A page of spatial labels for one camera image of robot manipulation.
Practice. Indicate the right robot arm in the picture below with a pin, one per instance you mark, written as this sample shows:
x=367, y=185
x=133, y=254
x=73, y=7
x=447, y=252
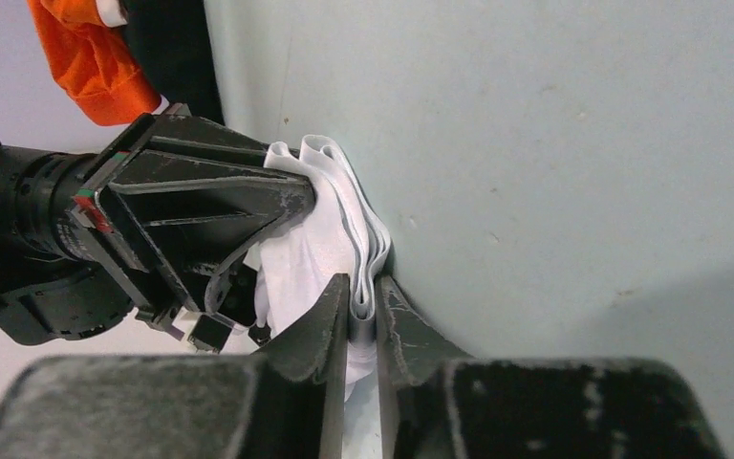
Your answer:
x=45, y=292

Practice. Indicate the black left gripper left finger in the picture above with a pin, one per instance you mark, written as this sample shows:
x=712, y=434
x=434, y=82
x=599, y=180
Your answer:
x=286, y=400

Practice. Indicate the orange underwear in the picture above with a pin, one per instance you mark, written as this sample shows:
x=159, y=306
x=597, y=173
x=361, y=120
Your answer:
x=89, y=60

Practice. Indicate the white underwear black trim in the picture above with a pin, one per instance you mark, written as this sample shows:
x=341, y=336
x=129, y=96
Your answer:
x=341, y=234

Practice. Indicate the black underwear beige waistband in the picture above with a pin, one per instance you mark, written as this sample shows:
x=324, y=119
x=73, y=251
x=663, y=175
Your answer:
x=170, y=41

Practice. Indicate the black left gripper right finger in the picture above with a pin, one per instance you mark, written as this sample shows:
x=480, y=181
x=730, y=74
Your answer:
x=437, y=401

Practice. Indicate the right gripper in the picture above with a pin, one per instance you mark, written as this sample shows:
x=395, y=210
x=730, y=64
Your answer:
x=168, y=215

